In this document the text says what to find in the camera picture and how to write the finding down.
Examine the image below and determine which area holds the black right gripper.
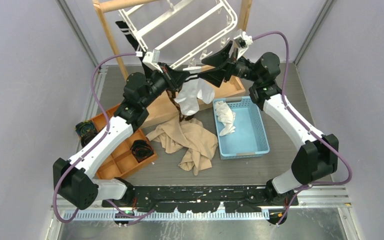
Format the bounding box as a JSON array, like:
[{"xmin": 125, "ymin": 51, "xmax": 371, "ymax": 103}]
[{"xmin": 198, "ymin": 40, "xmax": 262, "ymax": 88}]

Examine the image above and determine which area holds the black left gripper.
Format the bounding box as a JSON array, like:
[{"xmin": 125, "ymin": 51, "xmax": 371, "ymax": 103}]
[{"xmin": 141, "ymin": 62, "xmax": 189, "ymax": 108}]

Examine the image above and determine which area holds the white black-striped sock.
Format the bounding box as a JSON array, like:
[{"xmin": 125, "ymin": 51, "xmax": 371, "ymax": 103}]
[
  {"xmin": 174, "ymin": 78, "xmax": 199, "ymax": 116},
  {"xmin": 191, "ymin": 78, "xmax": 215, "ymax": 104}
]

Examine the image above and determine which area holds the white plastic clip hanger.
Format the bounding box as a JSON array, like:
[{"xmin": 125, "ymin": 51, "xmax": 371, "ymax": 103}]
[{"xmin": 119, "ymin": 0, "xmax": 238, "ymax": 69}]

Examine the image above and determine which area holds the brown argyle sock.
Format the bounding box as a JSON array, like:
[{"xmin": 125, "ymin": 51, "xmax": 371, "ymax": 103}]
[{"xmin": 167, "ymin": 89, "xmax": 196, "ymax": 122}]

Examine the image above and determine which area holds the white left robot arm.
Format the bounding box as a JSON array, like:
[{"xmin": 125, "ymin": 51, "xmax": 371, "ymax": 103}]
[{"xmin": 52, "ymin": 63, "xmax": 201, "ymax": 210}]

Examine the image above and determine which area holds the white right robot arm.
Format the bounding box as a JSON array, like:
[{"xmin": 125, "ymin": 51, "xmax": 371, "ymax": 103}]
[{"xmin": 198, "ymin": 41, "xmax": 339, "ymax": 205}]

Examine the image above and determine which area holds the wooden hanger stand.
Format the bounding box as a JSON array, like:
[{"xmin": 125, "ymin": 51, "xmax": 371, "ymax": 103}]
[{"xmin": 92, "ymin": 0, "xmax": 253, "ymax": 128}]

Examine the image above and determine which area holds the beige crumpled cloth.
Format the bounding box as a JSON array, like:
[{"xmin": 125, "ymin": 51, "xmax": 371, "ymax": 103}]
[{"xmin": 146, "ymin": 117, "xmax": 219, "ymax": 176}]

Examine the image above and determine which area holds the light blue plastic basket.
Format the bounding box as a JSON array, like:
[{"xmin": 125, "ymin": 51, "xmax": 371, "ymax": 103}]
[{"xmin": 213, "ymin": 96, "xmax": 270, "ymax": 160}]

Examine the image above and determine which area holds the rolled black sock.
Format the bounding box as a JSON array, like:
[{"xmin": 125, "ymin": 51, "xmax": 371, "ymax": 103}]
[{"xmin": 130, "ymin": 139, "xmax": 154, "ymax": 163}]

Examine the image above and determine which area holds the orange compartment tray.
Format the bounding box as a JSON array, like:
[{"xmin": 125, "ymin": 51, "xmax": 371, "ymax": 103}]
[{"xmin": 87, "ymin": 104, "xmax": 158, "ymax": 180}]

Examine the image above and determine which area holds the rolled dark patterned sock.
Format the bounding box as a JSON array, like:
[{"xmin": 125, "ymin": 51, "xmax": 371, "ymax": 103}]
[{"xmin": 74, "ymin": 120, "xmax": 97, "ymax": 138}]

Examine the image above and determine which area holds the rolled dark green sock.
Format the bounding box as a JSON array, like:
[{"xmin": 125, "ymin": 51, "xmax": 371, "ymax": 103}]
[{"xmin": 80, "ymin": 131, "xmax": 98, "ymax": 148}]

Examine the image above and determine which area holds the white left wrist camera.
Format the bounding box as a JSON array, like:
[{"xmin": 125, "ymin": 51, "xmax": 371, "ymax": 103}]
[{"xmin": 143, "ymin": 49, "xmax": 163, "ymax": 73}]

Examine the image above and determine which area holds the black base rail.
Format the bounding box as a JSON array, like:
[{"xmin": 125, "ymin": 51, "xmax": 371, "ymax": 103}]
[{"xmin": 112, "ymin": 183, "xmax": 297, "ymax": 214}]

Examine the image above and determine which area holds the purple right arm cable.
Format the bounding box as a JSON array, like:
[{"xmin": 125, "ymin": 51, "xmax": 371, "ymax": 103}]
[{"xmin": 251, "ymin": 30, "xmax": 354, "ymax": 226}]

